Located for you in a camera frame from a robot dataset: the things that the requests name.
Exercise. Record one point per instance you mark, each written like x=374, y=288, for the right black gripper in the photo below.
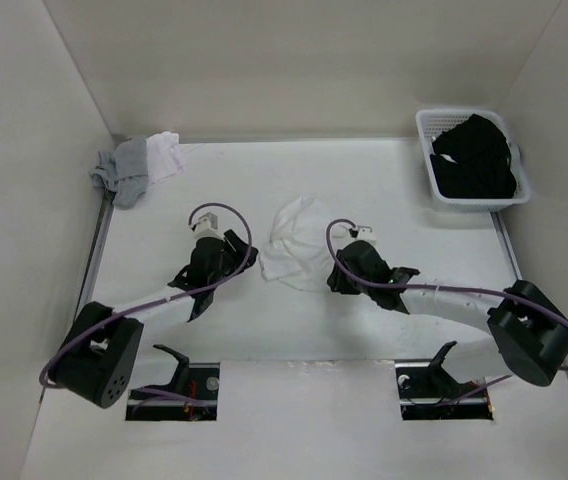
x=336, y=286

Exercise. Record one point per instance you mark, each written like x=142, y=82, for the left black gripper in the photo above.
x=237, y=250

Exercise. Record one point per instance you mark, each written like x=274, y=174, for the white tank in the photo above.
x=164, y=157
x=296, y=254

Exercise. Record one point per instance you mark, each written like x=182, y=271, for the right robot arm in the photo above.
x=520, y=339

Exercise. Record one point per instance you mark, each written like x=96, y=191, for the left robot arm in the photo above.
x=96, y=358

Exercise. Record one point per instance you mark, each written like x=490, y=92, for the folded white tank top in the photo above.
x=164, y=157

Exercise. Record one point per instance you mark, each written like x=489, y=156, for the folded grey tank top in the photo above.
x=123, y=172

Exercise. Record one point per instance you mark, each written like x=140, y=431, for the black tank top pile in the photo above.
x=473, y=161

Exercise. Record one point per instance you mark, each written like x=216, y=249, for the white plastic basket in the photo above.
x=432, y=122

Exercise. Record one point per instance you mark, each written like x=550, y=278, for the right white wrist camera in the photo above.
x=363, y=233

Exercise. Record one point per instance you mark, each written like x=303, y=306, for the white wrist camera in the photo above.
x=363, y=233
x=206, y=226

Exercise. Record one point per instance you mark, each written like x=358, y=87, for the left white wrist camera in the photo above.
x=206, y=226

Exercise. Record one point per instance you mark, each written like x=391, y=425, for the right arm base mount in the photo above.
x=428, y=393

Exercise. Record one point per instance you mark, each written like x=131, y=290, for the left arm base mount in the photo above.
x=167, y=386

